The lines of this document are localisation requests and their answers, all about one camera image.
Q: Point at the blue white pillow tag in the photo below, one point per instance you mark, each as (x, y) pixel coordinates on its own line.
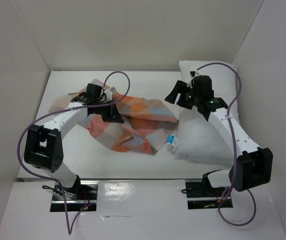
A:
(171, 140)

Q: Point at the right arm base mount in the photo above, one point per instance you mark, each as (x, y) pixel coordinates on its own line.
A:
(200, 195)

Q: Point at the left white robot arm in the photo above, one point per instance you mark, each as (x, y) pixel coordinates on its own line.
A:
(44, 146)

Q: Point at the aluminium table frame rail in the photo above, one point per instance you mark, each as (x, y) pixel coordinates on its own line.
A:
(246, 168)

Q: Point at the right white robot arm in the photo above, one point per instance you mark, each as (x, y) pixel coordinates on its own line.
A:
(243, 148)

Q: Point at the checkered orange blue pillowcase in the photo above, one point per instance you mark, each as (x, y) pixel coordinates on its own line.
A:
(147, 124)

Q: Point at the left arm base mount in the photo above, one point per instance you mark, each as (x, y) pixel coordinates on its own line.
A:
(86, 199)

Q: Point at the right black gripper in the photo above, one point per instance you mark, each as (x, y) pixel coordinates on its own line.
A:
(183, 93)

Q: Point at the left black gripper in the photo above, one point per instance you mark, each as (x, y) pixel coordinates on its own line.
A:
(113, 115)

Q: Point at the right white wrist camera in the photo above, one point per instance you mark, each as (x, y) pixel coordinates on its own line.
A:
(194, 74)

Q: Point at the white pillow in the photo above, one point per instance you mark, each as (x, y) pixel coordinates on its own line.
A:
(197, 139)

